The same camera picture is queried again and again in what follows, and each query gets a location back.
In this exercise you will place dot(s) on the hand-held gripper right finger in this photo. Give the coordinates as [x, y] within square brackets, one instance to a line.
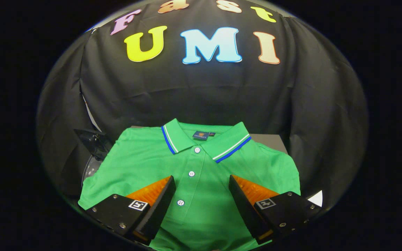
[244, 205]

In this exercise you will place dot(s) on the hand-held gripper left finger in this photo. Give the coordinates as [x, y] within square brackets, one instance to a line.
[159, 205]

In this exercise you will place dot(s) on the green polo shirt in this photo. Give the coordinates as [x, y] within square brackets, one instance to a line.
[201, 209]

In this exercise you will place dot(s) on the dark washing machine lid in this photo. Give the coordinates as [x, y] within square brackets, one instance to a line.
[94, 143]

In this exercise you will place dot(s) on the beige cabinet with dark top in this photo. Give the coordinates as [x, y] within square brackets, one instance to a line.
[270, 142]

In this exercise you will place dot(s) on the white flat board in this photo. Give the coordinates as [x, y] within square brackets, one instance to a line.
[317, 199]

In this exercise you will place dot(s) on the black backdrop cloth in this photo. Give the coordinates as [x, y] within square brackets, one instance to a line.
[204, 94]

